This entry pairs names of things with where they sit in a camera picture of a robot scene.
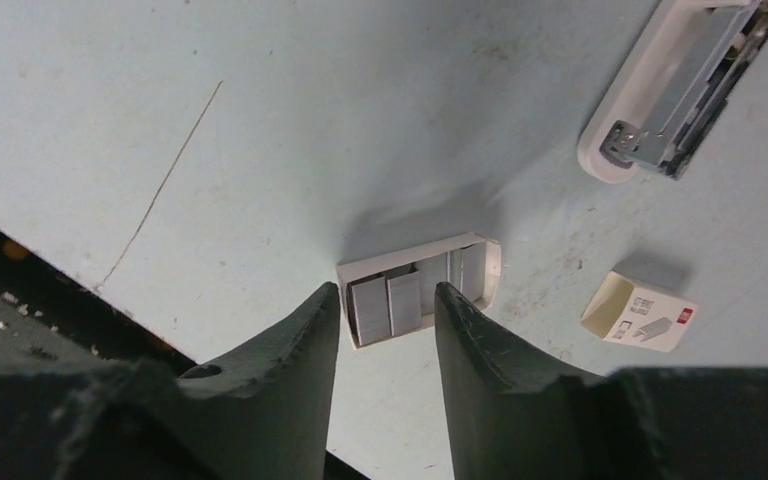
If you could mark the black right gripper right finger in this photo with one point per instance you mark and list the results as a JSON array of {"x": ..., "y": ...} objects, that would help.
[{"x": 514, "y": 411}]

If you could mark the white stapler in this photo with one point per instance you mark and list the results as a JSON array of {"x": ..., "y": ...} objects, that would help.
[{"x": 672, "y": 88}]

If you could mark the grey staple strip block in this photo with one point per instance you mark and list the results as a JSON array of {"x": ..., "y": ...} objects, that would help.
[{"x": 393, "y": 294}]

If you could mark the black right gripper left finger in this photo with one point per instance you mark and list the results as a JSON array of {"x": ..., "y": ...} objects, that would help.
[{"x": 259, "y": 411}]

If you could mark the white staple box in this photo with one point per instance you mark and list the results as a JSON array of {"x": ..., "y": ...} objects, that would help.
[{"x": 629, "y": 312}]

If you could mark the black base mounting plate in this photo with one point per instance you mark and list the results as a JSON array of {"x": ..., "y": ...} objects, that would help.
[{"x": 51, "y": 332}]

